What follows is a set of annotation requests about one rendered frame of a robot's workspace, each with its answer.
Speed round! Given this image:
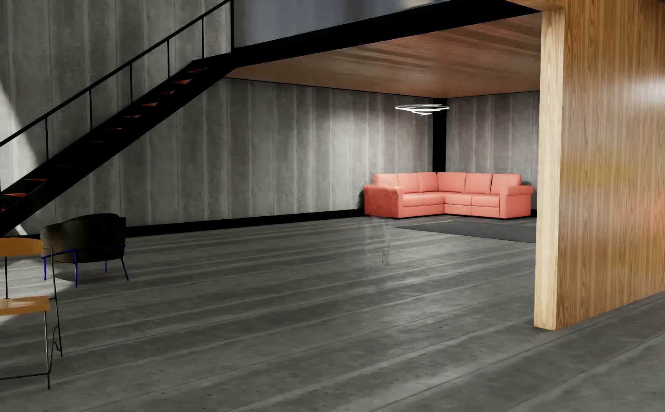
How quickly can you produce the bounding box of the coral sectional sofa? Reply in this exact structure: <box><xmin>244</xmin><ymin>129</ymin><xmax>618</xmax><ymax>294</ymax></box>
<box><xmin>363</xmin><ymin>172</ymin><xmax>534</xmax><ymax>220</ymax></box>

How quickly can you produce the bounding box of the dark grey floor rug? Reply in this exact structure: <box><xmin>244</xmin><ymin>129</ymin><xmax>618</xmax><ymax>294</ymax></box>
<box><xmin>395</xmin><ymin>220</ymin><xmax>537</xmax><ymax>244</ymax></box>

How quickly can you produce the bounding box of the black staircase with red treads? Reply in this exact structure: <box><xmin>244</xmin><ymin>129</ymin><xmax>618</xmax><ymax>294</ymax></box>
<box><xmin>0</xmin><ymin>0</ymin><xmax>236</xmax><ymax>244</ymax></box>

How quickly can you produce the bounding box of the black armchair with blue legs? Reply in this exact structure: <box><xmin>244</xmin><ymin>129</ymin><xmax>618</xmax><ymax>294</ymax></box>
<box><xmin>40</xmin><ymin>213</ymin><xmax>130</xmax><ymax>288</ymax></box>

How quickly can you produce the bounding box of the ring-shaped ceiling lamp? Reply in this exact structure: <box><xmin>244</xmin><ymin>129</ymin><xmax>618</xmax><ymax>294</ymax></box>
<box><xmin>394</xmin><ymin>103</ymin><xmax>450</xmax><ymax>116</ymax></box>

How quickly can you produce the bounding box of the wooden chair with black frame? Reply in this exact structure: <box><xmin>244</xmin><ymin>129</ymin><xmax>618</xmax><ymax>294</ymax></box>
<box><xmin>0</xmin><ymin>237</ymin><xmax>63</xmax><ymax>390</ymax></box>

